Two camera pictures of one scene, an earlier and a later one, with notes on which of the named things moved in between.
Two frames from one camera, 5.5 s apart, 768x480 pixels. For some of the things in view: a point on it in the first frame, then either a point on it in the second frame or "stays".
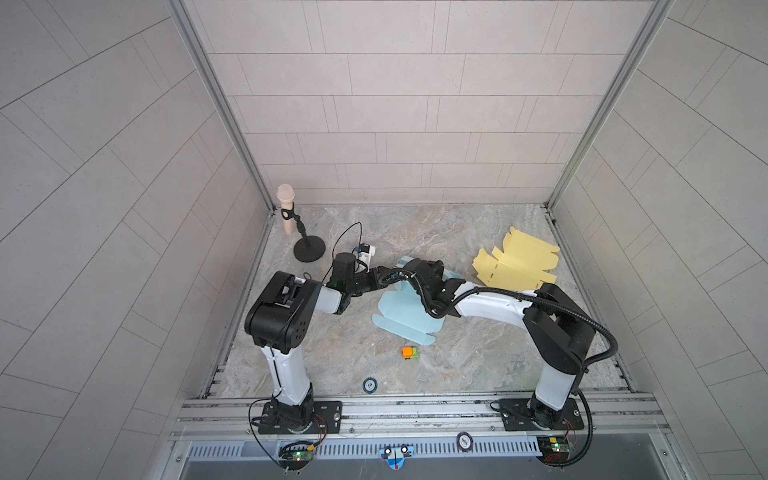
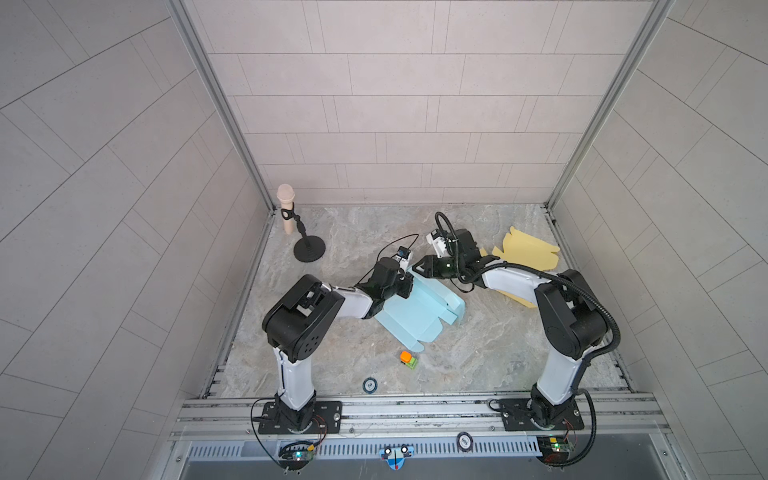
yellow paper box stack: [524, 264] stays
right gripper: [438, 269] → [431, 266]
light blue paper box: [404, 313] stays
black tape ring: [369, 385] stays
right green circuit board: [555, 450] stays
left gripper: [378, 279] → [406, 283]
